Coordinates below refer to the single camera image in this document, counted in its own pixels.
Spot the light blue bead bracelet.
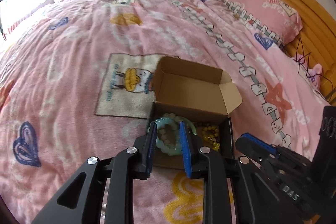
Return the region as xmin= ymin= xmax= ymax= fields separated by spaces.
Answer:
xmin=154 ymin=113 xmax=197 ymax=156

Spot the yellow bead bracelet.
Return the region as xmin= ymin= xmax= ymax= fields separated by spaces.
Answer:
xmin=199 ymin=123 xmax=221 ymax=151

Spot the green jade bangle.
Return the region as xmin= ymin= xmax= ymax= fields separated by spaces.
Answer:
xmin=153 ymin=113 xmax=197 ymax=135

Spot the pink plush toy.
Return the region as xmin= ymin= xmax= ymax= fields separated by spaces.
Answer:
xmin=292 ymin=53 xmax=322 ymax=90

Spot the pink patterned blanket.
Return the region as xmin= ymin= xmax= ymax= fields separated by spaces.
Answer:
xmin=1 ymin=0 xmax=327 ymax=223

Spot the wooden headboard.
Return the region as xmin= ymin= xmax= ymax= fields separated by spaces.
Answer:
xmin=283 ymin=0 xmax=335 ymax=105

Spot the pink pillow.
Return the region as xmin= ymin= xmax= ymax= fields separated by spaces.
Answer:
xmin=218 ymin=0 xmax=303 ymax=47

